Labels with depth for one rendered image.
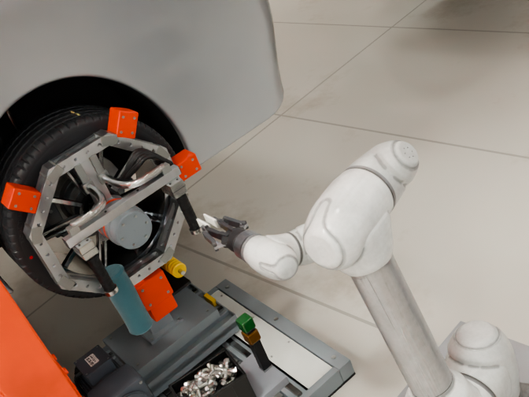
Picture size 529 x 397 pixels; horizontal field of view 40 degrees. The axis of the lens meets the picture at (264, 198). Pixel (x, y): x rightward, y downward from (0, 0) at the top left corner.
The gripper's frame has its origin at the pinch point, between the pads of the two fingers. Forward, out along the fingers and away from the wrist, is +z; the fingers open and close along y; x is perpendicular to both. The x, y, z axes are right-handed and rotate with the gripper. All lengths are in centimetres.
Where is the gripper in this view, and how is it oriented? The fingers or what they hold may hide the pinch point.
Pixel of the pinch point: (207, 223)
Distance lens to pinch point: 228.5
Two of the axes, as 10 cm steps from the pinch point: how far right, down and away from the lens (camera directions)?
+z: -5.9, -2.7, 7.6
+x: -3.1, -7.9, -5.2
